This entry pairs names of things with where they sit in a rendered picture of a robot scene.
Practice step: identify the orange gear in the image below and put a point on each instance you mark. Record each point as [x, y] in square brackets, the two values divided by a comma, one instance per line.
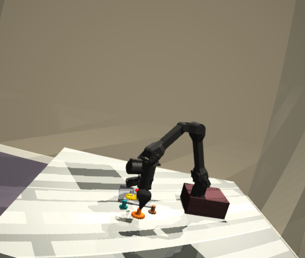
[138, 214]

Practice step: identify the cyan gear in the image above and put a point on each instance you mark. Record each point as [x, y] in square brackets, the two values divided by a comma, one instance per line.
[123, 206]

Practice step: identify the dark brown gear with cylindrical hub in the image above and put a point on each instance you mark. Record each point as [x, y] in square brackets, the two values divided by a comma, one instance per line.
[152, 210]

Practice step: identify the yellow gear with black stripe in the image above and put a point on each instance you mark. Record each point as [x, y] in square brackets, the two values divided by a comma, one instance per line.
[134, 197]

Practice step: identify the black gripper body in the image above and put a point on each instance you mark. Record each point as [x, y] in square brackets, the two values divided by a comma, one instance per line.
[145, 185]

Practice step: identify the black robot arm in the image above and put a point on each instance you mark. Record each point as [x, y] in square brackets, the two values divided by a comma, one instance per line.
[156, 150]

